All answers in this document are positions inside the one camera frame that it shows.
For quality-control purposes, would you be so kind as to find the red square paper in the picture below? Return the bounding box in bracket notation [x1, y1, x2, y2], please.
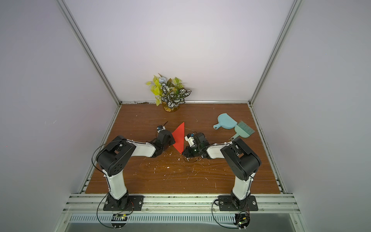
[172, 122, 185, 154]

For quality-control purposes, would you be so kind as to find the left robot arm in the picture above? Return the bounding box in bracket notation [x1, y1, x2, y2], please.
[96, 130, 175, 201]

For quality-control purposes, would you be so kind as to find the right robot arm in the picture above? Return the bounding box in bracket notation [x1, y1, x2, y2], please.
[182, 133, 262, 202]

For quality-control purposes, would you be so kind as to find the light blue dustpan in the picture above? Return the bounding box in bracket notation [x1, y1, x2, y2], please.
[213, 113, 237, 130]

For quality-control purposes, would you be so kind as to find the artificial plant in amber vase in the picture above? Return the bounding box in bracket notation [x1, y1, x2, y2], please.
[146, 73, 192, 113]

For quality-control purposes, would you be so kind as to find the green hand brush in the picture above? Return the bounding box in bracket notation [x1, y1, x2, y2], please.
[230, 121, 255, 141]

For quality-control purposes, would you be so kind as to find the right small circuit board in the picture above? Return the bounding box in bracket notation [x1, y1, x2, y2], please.
[235, 212, 251, 230]

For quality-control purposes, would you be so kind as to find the small circuit board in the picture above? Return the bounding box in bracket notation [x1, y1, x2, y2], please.
[235, 212, 251, 230]
[111, 214, 128, 230]

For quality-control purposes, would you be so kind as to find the left small circuit board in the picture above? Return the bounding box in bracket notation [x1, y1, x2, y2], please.
[111, 214, 128, 230]

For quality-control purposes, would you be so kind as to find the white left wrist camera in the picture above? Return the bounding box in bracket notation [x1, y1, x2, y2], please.
[157, 125, 166, 132]

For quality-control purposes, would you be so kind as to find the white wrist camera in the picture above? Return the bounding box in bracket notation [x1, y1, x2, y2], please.
[185, 133, 195, 147]
[157, 125, 166, 132]

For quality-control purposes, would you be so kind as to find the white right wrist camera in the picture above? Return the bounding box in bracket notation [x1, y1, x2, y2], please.
[185, 133, 195, 147]

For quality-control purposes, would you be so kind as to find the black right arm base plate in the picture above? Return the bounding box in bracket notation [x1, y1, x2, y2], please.
[216, 195, 259, 212]

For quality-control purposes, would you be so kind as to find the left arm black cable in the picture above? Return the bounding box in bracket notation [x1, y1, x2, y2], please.
[91, 140, 122, 175]

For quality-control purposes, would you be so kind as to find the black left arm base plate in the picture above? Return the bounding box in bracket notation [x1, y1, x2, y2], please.
[103, 194, 144, 211]

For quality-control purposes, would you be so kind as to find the aluminium front rail frame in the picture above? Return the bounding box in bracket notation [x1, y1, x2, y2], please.
[54, 194, 308, 232]

